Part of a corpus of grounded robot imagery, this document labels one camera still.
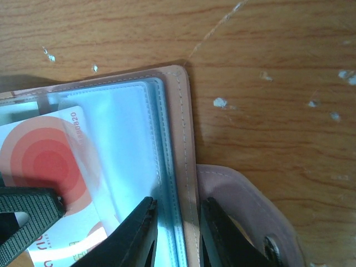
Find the red white credit card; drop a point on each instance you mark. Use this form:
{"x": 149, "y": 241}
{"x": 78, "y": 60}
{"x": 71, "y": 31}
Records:
{"x": 38, "y": 152}

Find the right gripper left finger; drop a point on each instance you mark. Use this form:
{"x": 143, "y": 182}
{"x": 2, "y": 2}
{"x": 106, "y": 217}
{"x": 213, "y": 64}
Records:
{"x": 133, "y": 243}

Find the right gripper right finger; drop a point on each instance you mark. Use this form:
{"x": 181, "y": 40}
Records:
{"x": 222, "y": 243}

